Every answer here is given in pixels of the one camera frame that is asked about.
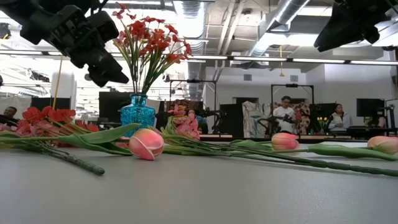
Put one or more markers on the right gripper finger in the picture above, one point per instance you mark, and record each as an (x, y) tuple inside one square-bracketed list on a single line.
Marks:
[(345, 28)]

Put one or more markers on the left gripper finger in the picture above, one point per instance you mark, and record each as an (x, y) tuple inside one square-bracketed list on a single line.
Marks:
[(88, 57), (107, 71)]

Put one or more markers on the pink artificial tulip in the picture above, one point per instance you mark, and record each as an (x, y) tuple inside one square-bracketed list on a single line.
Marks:
[(122, 143), (384, 144), (146, 144), (284, 141)]

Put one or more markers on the pink artificial flower bunch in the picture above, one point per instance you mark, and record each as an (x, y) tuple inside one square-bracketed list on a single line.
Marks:
[(186, 127), (98, 170)]

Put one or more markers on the background black robot arm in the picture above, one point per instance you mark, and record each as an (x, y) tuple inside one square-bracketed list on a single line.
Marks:
[(270, 121), (214, 113)]

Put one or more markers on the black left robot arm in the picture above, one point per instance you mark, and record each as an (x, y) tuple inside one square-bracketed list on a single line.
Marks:
[(31, 9)]

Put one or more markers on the blue glass vase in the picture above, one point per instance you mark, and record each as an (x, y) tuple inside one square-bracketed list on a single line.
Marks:
[(138, 113)]

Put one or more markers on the background pink flowers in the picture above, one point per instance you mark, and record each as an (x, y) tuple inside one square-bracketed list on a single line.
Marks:
[(298, 116)]

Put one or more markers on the black monitor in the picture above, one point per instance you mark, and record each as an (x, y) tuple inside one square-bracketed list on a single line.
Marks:
[(321, 110), (370, 107), (109, 105)]

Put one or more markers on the white ceiling light strip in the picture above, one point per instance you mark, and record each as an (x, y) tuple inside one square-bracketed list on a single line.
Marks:
[(258, 58), (317, 61), (373, 62), (211, 57)]

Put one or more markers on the black round hanging lamp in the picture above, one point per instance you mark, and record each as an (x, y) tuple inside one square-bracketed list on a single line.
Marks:
[(167, 78)]

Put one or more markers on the black partition panel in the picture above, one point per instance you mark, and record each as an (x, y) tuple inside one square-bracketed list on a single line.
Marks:
[(43, 102)]

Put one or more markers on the red patterned cloth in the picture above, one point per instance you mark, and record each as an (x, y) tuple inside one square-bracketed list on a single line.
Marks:
[(189, 102)]

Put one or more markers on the floral patterned cloth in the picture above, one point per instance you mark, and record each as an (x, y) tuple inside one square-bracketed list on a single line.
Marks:
[(303, 109)]

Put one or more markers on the person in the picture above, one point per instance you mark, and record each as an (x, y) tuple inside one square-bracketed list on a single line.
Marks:
[(203, 124), (11, 112), (284, 115), (340, 119)]

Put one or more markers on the yellow tulip bouquet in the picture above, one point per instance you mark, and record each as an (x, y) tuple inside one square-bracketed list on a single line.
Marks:
[(322, 119)]

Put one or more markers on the black desk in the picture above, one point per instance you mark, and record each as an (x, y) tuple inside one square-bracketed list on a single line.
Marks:
[(373, 132)]

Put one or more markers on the white blue patterned cloth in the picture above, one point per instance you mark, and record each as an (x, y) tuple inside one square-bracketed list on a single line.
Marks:
[(253, 118)]

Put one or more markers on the black cabinet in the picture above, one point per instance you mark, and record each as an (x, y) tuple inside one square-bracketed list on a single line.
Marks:
[(231, 121)]

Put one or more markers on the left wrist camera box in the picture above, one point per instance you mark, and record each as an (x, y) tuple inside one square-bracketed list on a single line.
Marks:
[(104, 26)]

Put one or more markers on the silver ventilation duct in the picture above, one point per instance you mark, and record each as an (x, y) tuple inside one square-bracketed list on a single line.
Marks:
[(290, 11)]

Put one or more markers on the grey wall vent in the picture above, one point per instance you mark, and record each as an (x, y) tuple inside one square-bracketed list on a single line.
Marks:
[(294, 78), (247, 77)]

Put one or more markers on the ribbed silver duct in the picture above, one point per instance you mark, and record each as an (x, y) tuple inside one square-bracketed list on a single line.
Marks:
[(192, 9)]

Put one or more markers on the black metal table frame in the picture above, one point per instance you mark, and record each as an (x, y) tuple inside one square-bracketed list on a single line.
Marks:
[(342, 141)]

